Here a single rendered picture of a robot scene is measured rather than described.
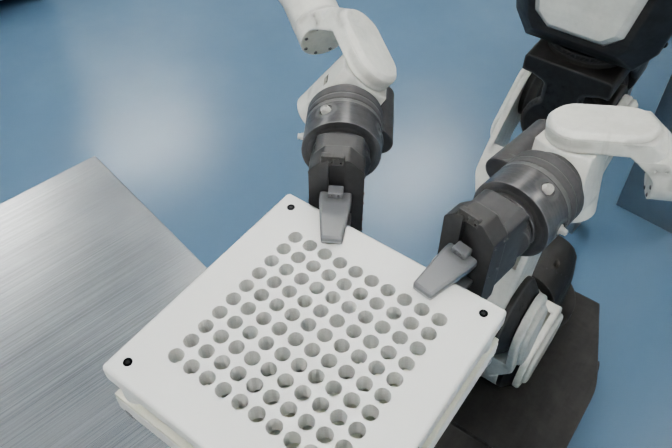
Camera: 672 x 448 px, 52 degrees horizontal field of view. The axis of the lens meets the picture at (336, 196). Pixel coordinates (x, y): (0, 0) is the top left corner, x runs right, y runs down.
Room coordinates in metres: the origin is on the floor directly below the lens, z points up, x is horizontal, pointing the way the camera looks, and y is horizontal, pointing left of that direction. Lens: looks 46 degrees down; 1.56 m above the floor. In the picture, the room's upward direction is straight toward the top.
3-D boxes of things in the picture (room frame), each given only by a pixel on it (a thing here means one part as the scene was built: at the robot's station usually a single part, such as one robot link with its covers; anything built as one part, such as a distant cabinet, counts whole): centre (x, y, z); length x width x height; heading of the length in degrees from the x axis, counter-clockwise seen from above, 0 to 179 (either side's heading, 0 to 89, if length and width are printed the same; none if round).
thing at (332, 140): (0.54, 0.00, 1.05); 0.12 x 0.10 x 0.13; 176
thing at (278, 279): (0.32, 0.02, 1.05); 0.25 x 0.24 x 0.02; 54
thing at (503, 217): (0.45, -0.16, 1.05); 0.12 x 0.10 x 0.13; 136
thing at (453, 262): (0.38, -0.10, 1.07); 0.06 x 0.03 x 0.02; 136
